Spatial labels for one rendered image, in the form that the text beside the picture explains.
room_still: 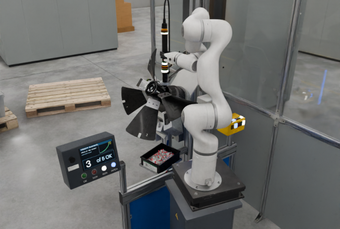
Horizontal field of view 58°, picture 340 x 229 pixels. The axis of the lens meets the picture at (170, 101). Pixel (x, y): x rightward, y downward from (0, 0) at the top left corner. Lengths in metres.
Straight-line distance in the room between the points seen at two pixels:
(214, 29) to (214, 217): 0.90
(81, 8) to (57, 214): 5.37
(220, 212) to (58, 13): 6.38
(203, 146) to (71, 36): 6.36
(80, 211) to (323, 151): 2.05
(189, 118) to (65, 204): 2.00
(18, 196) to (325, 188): 2.64
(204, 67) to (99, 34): 6.52
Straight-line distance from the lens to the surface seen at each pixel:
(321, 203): 2.48
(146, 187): 1.85
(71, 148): 1.48
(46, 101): 4.91
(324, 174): 2.35
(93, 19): 7.69
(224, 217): 1.66
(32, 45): 7.36
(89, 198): 3.12
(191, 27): 1.37
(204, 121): 1.37
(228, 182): 1.64
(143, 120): 2.14
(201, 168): 1.52
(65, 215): 3.02
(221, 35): 1.39
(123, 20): 10.27
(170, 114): 1.95
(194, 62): 1.77
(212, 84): 1.37
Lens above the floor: 2.02
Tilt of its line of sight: 24 degrees down
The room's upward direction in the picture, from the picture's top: straight up
